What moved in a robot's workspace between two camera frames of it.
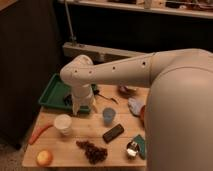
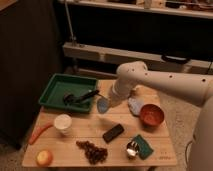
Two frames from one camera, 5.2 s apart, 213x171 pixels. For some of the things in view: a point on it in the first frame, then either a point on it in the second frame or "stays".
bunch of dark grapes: x=93 y=153 stays
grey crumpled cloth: x=135 y=105 stays
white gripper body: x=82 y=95 to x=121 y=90
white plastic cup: x=63 y=122 stays
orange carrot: x=38 y=131 stays
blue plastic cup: x=109 y=115 to x=102 y=105
